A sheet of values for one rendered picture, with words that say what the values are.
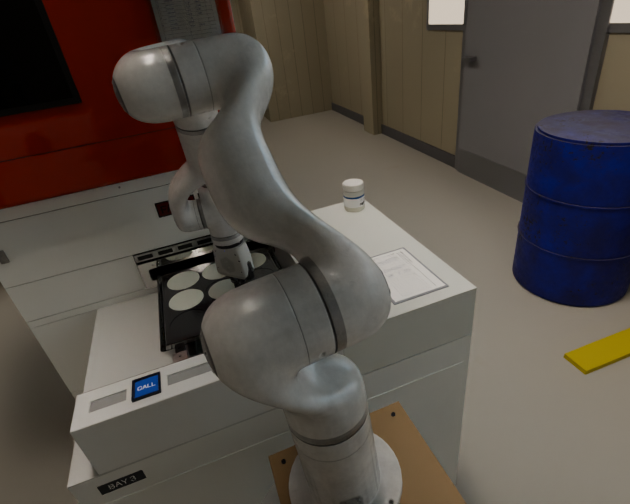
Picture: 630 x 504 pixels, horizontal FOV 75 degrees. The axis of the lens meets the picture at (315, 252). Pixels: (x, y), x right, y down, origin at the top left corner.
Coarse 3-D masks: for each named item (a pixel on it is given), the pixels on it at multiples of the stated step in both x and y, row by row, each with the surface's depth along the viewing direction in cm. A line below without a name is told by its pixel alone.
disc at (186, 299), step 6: (180, 294) 120; (186, 294) 120; (192, 294) 119; (198, 294) 119; (174, 300) 118; (180, 300) 118; (186, 300) 117; (192, 300) 117; (198, 300) 116; (174, 306) 115; (180, 306) 115; (186, 306) 115; (192, 306) 114
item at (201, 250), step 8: (248, 240) 139; (192, 248) 135; (200, 248) 134; (208, 248) 135; (264, 248) 143; (272, 248) 143; (168, 256) 132; (176, 256) 132; (184, 256) 133; (192, 256) 134; (144, 264) 130; (152, 264) 131; (160, 264) 132; (144, 272) 131; (144, 280) 132; (152, 280) 133
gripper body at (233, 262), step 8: (216, 248) 108; (224, 248) 105; (232, 248) 105; (240, 248) 106; (248, 248) 109; (216, 256) 110; (224, 256) 108; (232, 256) 106; (240, 256) 106; (248, 256) 108; (216, 264) 112; (224, 264) 110; (232, 264) 108; (240, 264) 107; (224, 272) 111; (232, 272) 110; (240, 272) 108
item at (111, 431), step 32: (128, 384) 84; (192, 384) 82; (224, 384) 83; (96, 416) 78; (128, 416) 78; (160, 416) 81; (192, 416) 84; (224, 416) 87; (96, 448) 79; (128, 448) 82; (160, 448) 85
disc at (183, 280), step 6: (174, 276) 129; (180, 276) 129; (186, 276) 128; (192, 276) 128; (198, 276) 127; (168, 282) 126; (174, 282) 126; (180, 282) 126; (186, 282) 125; (192, 282) 125; (174, 288) 123; (180, 288) 123
